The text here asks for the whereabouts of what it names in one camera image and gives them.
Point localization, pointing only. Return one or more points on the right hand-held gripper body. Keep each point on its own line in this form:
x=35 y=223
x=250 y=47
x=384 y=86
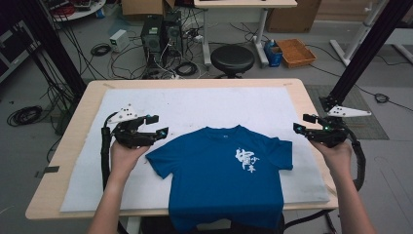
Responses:
x=331 y=136

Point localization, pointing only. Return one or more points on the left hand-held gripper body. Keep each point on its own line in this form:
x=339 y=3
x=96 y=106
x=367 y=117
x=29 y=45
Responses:
x=130 y=136

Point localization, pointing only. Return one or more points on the blue t-shirt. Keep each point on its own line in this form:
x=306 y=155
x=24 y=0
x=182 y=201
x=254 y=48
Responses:
x=211 y=182

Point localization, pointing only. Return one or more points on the person's right hand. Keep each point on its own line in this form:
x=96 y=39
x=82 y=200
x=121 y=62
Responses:
x=337 y=157

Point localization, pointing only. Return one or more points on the person's left hand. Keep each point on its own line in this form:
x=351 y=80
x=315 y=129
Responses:
x=125 y=159

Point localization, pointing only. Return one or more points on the grey floor mat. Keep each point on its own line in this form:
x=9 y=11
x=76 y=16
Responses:
x=367 y=128

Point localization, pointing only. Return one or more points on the white felt mat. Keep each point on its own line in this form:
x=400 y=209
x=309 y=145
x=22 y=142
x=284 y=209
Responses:
x=195 y=104

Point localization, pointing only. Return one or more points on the blue box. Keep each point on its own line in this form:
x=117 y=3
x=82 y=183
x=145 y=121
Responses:
x=273 y=55

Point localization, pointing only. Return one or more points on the large black computer tower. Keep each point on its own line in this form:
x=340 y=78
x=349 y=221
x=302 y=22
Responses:
x=152 y=39

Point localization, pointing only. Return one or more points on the white power supply box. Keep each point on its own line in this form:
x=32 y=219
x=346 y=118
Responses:
x=119 y=40

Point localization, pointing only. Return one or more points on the black tape piece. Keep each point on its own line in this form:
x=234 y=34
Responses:
x=48 y=170

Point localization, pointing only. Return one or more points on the small black computer tower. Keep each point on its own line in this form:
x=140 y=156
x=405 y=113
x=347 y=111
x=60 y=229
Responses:
x=173 y=32

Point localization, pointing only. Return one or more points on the white metal stand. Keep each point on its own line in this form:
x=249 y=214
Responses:
x=357 y=35

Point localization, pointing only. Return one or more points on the black round stool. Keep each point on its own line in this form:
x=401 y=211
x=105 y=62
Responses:
x=232 y=58

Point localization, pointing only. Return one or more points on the large brown cardboard box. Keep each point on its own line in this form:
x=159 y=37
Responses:
x=292 y=18

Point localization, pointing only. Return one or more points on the small brown cardboard box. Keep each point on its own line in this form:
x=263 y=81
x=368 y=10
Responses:
x=142 y=6

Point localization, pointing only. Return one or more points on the round white table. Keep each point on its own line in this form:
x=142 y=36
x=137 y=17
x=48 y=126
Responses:
x=81 y=11

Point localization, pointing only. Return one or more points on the white desk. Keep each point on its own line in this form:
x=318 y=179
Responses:
x=243 y=3

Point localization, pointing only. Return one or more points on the dark equipment rack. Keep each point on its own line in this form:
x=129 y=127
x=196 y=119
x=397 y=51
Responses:
x=13 y=48

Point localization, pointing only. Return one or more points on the black frame post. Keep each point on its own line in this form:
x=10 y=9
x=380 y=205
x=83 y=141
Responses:
x=55 y=45
x=367 y=52

